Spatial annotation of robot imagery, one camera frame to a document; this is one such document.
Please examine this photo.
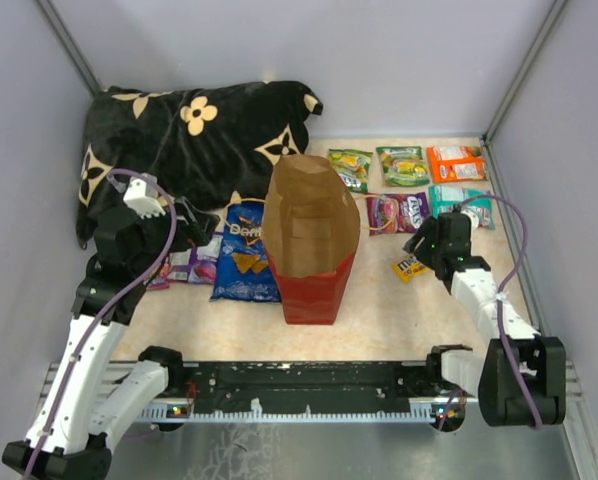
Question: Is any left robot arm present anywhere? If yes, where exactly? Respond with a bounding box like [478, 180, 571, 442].
[2, 199, 219, 479]

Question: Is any red brown paper bag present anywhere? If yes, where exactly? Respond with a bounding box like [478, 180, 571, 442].
[246, 154, 362, 325]

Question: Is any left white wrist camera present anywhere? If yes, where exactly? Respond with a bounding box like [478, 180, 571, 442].
[123, 174, 166, 219]

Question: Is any orange snack packet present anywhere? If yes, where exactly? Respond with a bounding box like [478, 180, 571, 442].
[427, 146, 487, 184]

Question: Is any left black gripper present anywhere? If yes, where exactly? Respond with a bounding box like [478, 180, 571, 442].
[130, 196, 219, 277]

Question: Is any blue snack bag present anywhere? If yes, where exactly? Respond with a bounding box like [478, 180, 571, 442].
[211, 202, 281, 303]

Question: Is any black floral pillow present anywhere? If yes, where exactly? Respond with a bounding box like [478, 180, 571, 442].
[75, 81, 324, 247]

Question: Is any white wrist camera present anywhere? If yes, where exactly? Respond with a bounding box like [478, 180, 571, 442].
[123, 174, 166, 219]
[460, 206, 484, 230]

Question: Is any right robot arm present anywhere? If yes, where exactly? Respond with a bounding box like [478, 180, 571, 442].
[404, 211, 566, 428]

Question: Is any purple snack packet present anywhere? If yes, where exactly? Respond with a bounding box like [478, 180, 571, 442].
[146, 255, 171, 291]
[365, 192, 430, 236]
[167, 233, 223, 285]

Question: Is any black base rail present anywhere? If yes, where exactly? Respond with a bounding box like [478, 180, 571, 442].
[157, 361, 457, 415]

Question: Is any dark green fox's packet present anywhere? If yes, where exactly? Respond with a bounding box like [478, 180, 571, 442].
[328, 149, 372, 194]

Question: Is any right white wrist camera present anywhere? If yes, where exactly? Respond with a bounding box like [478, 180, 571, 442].
[460, 206, 484, 230]

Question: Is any yellow m&m's packet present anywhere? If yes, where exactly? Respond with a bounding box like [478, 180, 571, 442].
[392, 256, 430, 284]

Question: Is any green yellow snack packet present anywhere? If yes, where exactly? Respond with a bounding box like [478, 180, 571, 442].
[376, 146, 430, 187]

